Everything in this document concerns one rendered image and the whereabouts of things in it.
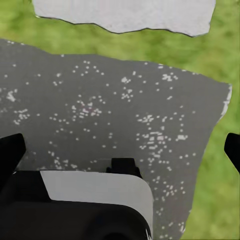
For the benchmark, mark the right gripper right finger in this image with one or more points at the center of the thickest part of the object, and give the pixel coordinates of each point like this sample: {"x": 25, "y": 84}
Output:
{"x": 232, "y": 149}

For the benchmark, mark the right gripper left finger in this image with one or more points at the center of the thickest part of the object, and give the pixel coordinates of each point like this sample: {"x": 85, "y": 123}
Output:
{"x": 12, "y": 149}

